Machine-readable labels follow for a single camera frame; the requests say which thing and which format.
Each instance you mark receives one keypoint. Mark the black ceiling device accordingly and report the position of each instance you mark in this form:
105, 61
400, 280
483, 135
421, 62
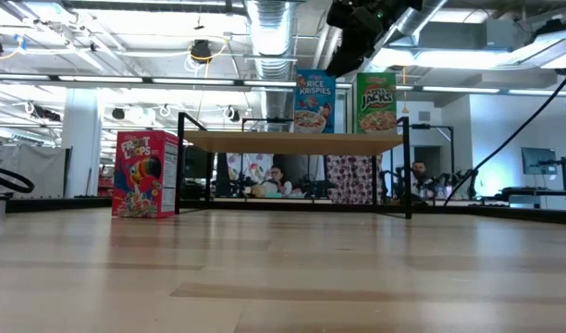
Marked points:
200, 51

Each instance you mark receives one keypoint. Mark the person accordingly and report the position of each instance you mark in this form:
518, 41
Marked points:
419, 172
276, 178

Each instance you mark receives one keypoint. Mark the purple patterned cloth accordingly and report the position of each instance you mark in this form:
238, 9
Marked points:
354, 180

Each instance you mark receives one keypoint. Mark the blue Rice Krispies cereal box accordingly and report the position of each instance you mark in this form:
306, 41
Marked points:
314, 99

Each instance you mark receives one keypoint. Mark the floral patterned cloth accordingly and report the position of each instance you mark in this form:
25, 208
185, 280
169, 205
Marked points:
248, 166

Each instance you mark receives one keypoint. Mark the green Apple Jacks cereal box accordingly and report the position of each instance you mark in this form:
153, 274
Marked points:
376, 102

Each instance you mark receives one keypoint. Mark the white pillar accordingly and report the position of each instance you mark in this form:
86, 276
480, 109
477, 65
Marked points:
82, 139

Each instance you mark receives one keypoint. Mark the plush toy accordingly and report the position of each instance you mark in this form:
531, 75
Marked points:
257, 190

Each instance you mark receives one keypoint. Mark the computer monitor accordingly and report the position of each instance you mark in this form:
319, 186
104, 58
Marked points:
538, 161

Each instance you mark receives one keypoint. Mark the wooden shelf black metal frame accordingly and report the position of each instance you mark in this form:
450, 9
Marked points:
292, 142

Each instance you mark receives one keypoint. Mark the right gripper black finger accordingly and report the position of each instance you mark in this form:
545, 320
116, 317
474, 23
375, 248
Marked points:
354, 53

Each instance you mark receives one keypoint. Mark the white fabric screen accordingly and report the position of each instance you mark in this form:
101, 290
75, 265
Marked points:
24, 171

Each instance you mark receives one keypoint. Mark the red Froot Loops cereal box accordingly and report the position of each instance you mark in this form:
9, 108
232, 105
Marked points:
142, 176

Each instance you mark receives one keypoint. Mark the black background robot arm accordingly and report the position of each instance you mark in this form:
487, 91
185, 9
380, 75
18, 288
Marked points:
454, 180

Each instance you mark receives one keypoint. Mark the silver ventilation duct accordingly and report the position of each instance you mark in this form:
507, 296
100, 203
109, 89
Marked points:
271, 46

